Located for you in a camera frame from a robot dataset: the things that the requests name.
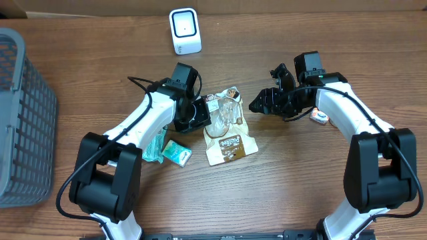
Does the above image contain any orange tissue pack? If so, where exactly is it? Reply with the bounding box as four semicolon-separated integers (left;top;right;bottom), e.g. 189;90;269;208
310;107;330;125

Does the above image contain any teal tissue pack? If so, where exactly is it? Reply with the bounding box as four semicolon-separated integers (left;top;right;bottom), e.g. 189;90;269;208
162;140;192;167

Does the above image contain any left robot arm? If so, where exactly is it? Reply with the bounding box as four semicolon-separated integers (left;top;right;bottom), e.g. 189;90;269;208
62;63;211;239

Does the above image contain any teal snack bar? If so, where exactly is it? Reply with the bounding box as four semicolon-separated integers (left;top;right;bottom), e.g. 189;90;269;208
142;129;167;163

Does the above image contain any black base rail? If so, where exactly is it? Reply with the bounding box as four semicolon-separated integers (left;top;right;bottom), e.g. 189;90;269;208
79;228;376;240

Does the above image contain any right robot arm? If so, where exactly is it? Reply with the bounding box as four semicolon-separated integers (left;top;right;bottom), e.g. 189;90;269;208
249;51;424;240

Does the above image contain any grey plastic basket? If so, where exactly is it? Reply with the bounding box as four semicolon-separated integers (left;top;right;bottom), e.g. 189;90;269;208
1;28;59;208

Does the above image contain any white barcode scanner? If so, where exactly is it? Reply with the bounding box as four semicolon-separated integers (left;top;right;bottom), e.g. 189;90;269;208
169;7;201;55

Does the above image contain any brown snack pouch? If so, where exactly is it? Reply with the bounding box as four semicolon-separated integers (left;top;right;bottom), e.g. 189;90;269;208
203;87;258;166

